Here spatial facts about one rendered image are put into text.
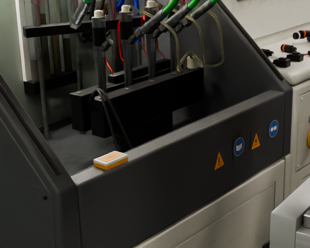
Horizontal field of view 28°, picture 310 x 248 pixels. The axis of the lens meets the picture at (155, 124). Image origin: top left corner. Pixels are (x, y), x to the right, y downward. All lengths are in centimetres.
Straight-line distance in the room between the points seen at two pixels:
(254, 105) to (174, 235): 33
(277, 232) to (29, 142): 40
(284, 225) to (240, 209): 59
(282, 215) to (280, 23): 112
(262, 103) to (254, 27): 42
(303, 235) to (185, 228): 47
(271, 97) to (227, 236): 31
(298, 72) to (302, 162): 23
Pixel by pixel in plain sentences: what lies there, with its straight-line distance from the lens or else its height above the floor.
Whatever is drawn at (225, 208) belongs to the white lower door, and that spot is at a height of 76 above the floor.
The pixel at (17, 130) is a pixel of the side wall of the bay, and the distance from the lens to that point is 96.
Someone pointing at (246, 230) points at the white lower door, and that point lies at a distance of 139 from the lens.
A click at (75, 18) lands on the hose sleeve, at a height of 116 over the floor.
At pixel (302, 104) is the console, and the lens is 149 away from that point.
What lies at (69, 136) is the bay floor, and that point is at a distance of 150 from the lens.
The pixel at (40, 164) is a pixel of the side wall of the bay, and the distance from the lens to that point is 94.
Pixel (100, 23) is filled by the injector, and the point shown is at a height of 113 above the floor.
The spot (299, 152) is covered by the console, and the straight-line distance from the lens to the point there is 153.
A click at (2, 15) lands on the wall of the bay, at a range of 147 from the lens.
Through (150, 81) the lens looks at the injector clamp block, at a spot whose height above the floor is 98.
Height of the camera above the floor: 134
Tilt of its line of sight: 19 degrees down
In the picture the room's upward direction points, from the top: 2 degrees counter-clockwise
